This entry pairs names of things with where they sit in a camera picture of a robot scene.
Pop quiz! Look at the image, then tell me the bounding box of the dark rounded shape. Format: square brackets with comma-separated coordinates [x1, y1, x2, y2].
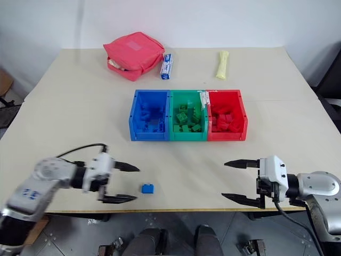
[195, 225, 224, 256]
[123, 228, 169, 256]

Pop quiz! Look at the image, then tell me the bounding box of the red fabric pouch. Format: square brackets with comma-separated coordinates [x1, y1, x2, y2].
[103, 31, 166, 82]

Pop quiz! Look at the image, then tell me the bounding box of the brown cardboard box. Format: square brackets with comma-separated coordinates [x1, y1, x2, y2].
[0, 68, 14, 97]

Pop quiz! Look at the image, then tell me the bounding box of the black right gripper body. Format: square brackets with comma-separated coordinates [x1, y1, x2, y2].
[256, 175, 279, 206]

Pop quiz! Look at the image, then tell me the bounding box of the red plastic bin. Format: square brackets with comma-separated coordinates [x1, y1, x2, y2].
[205, 89, 248, 141]

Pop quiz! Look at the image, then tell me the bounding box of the black metal stand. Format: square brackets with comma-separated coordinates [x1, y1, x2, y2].
[0, 96, 22, 131]

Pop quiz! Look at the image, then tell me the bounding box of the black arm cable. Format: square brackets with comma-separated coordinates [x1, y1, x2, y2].
[273, 199, 326, 256]
[54, 143, 109, 161]

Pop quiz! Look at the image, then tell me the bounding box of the pale yellow rolled bag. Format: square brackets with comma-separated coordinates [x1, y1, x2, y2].
[215, 50, 230, 80]

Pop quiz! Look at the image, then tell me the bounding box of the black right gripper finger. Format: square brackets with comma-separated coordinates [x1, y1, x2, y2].
[224, 159, 261, 170]
[221, 193, 266, 210]

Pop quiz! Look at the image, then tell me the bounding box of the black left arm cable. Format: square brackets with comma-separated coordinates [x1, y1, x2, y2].
[54, 143, 109, 161]

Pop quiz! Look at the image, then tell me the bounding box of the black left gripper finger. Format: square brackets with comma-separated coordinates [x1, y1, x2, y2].
[113, 159, 141, 173]
[102, 194, 138, 205]

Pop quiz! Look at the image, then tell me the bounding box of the green plastic bin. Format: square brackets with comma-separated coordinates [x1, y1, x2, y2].
[168, 90, 209, 141]

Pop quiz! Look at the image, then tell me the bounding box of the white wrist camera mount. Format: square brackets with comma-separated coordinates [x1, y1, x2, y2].
[82, 152, 116, 193]
[258, 155, 290, 200]

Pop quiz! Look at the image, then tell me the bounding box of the blue and white carton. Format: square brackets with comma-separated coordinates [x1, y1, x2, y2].
[160, 53, 173, 81]

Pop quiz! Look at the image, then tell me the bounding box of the white torn label tape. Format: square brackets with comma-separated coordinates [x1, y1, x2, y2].
[198, 90, 211, 110]

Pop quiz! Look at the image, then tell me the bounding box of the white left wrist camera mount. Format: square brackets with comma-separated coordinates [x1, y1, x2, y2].
[82, 152, 116, 193]

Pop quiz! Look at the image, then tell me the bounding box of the blue plastic bin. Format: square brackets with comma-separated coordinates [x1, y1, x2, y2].
[129, 89, 171, 141]

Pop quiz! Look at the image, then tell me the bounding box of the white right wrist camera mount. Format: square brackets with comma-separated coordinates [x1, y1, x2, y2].
[258, 155, 290, 200]

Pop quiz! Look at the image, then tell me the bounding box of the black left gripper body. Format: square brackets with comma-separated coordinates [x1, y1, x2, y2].
[89, 177, 111, 202]

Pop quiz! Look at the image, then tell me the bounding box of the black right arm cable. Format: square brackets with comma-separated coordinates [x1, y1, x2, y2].
[273, 199, 326, 256]

